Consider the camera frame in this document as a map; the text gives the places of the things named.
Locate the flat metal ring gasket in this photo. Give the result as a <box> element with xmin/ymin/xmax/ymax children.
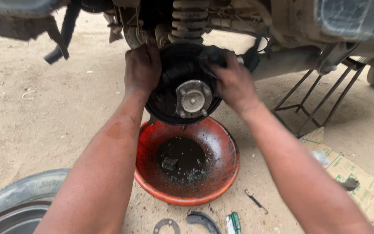
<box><xmin>153</xmin><ymin>218</ymin><xmax>181</xmax><ymax>234</ymax></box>

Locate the black greasy cloth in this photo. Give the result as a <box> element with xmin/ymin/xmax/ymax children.
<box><xmin>199</xmin><ymin>45</ymin><xmax>227</xmax><ymax>78</ymax></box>

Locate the metal rod support stand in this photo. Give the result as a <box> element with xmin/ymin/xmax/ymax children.
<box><xmin>271</xmin><ymin>58</ymin><xmax>367</xmax><ymax>138</ymax></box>

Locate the curved black brake shoe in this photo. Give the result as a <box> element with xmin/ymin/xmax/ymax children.
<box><xmin>186</xmin><ymin>211</ymin><xmax>222</xmax><ymax>234</ymax></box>

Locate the person's left hand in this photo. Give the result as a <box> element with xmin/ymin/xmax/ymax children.
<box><xmin>124</xmin><ymin>37</ymin><xmax>162</xmax><ymax>98</ymax></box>

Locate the metal wheel hub with studs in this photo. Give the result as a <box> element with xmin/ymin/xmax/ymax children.
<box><xmin>175</xmin><ymin>80</ymin><xmax>213</xmax><ymax>119</ymax></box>

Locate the clear plastic scrap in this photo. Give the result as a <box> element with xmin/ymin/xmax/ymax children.
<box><xmin>311</xmin><ymin>149</ymin><xmax>330</xmax><ymax>166</ymax></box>

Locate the dusty car underbody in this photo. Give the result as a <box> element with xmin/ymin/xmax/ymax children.
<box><xmin>0</xmin><ymin>0</ymin><xmax>374</xmax><ymax>82</ymax></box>

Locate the thin black brake spring tool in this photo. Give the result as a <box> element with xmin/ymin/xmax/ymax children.
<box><xmin>244</xmin><ymin>189</ymin><xmax>269</xmax><ymax>215</ymax></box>

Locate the small dark piece in oil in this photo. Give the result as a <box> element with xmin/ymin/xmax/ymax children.
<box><xmin>162</xmin><ymin>157</ymin><xmax>179</xmax><ymax>171</ymax></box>

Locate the person's right hand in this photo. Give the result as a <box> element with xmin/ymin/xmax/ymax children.
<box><xmin>204</xmin><ymin>49</ymin><xmax>261</xmax><ymax>113</ymax></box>

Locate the orange plastic basin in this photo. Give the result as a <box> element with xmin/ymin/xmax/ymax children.
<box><xmin>134</xmin><ymin>116</ymin><xmax>241</xmax><ymax>206</ymax></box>

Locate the loose tyre with steel rim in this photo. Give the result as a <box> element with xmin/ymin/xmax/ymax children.
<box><xmin>0</xmin><ymin>168</ymin><xmax>71</xmax><ymax>234</ymax></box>

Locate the dark lump on cardboard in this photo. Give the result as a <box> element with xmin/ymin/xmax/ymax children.
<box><xmin>340</xmin><ymin>177</ymin><xmax>360</xmax><ymax>192</ymax></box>

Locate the dusty coil spring shock absorber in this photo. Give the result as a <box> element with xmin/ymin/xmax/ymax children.
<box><xmin>168</xmin><ymin>0</ymin><xmax>211</xmax><ymax>45</ymax></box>

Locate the black round brake backing plate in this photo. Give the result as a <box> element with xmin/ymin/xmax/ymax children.
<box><xmin>145</xmin><ymin>42</ymin><xmax>224</xmax><ymax>127</ymax></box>

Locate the white handled tool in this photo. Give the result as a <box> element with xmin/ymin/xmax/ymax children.
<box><xmin>225</xmin><ymin>214</ymin><xmax>236</xmax><ymax>234</ymax></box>

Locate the flattened printed cardboard sheet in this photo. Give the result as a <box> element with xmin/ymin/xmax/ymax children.
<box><xmin>299</xmin><ymin>127</ymin><xmax>374</xmax><ymax>234</ymax></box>

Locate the green handled screwdriver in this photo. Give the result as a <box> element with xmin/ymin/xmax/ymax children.
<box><xmin>231</xmin><ymin>211</ymin><xmax>242</xmax><ymax>234</ymax></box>

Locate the black rubber hose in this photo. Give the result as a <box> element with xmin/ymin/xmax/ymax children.
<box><xmin>44</xmin><ymin>3</ymin><xmax>82</xmax><ymax>65</ymax></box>

